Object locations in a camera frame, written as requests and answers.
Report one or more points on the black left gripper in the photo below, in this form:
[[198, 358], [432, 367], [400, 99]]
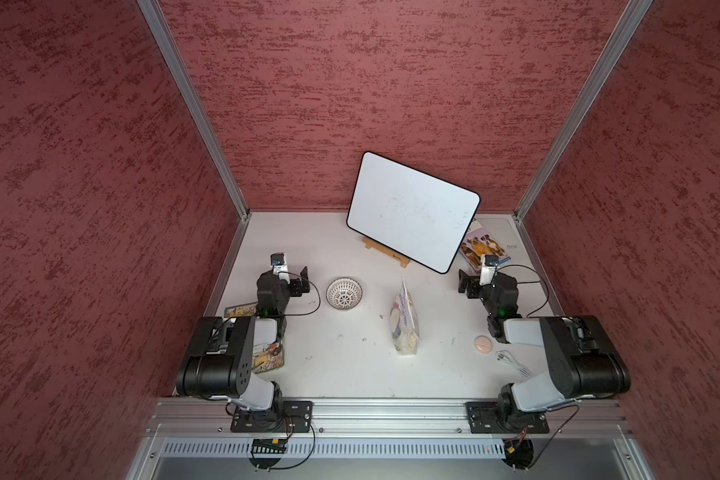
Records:
[[297, 285]]

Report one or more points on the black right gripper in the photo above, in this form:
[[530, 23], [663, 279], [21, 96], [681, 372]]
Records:
[[471, 284]]

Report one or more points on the patterned white breakfast bowl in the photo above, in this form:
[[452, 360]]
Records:
[[344, 293]]

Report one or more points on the clear oats bag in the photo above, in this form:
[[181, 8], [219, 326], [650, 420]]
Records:
[[403, 321]]

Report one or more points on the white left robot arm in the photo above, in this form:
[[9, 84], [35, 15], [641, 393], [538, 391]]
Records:
[[219, 361]]

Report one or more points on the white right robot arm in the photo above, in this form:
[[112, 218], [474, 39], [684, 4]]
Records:
[[581, 360]]

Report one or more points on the pink round puff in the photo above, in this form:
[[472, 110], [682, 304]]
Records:
[[483, 344]]

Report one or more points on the colourful magazine right back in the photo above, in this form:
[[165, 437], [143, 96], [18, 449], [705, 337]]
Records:
[[477, 243]]

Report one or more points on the white board black rim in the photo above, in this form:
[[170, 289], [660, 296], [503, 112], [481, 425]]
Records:
[[415, 214]]

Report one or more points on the wooden easel stand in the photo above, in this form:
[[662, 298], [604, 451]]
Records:
[[372, 244]]

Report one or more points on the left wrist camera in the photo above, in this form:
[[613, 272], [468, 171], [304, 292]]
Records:
[[279, 266]]

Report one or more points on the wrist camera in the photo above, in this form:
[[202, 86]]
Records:
[[279, 266], [488, 269]]

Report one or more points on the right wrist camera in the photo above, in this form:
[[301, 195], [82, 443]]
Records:
[[488, 269]]

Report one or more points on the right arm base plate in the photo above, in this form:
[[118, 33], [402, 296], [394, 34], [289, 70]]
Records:
[[493, 418]]

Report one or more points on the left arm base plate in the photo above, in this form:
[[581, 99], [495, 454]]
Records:
[[289, 417]]

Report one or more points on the aluminium front rail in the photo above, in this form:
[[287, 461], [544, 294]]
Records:
[[389, 418]]

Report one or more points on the left aluminium corner post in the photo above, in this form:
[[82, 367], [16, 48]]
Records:
[[160, 30]]

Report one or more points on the aluminium corner post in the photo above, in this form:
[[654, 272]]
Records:
[[619, 39], [160, 30]]

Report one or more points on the right aluminium corner post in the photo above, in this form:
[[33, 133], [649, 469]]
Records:
[[619, 39]]

